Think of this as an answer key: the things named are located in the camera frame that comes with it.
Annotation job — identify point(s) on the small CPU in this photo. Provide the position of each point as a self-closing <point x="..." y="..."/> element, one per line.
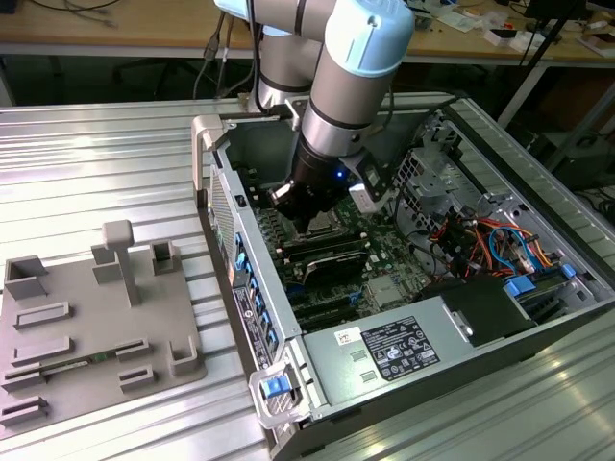
<point x="322" y="222"/>

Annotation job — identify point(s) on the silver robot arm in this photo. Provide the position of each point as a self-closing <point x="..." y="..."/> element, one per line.
<point x="351" y="81"/>

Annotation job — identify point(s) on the black RAM stick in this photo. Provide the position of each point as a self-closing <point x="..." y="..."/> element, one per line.
<point x="343" y="238"/>
<point x="336" y="252"/>

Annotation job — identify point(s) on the black graphics card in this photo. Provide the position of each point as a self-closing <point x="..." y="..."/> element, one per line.
<point x="336" y="271"/>

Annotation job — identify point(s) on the green motherboard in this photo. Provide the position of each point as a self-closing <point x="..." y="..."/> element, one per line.
<point x="384" y="249"/>

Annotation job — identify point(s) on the metal drive cage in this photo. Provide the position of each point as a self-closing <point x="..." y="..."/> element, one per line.
<point x="432" y="192"/>

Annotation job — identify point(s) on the open grey PC case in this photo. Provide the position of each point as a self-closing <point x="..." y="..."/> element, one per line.
<point x="281" y="307"/>

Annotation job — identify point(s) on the silver chipset heatsink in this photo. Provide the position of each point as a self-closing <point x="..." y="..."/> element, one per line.
<point x="384" y="290"/>

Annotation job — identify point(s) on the grey power supply unit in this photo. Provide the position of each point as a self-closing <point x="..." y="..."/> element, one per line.
<point x="336" y="365"/>

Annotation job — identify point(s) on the blue case latch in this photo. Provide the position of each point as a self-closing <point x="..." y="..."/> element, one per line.
<point x="275" y="389"/>

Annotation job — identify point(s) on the black fan shroud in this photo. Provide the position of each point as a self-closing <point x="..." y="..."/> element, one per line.
<point x="480" y="307"/>

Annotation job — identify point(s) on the wooden desk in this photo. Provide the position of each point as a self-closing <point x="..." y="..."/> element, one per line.
<point x="144" y="24"/>

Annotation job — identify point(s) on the small white box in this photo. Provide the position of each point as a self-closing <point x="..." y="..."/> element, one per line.
<point x="499" y="41"/>

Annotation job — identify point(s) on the grey parts rack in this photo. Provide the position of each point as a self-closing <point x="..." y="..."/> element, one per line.
<point x="96" y="312"/>

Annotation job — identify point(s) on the small blue clip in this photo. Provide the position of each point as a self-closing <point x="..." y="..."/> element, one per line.
<point x="568" y="271"/>

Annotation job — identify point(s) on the green RAM stick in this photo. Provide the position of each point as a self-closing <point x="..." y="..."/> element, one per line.
<point x="101" y="357"/>

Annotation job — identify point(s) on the white wrist camera black mount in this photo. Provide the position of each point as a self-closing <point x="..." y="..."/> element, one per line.
<point x="362" y="197"/>

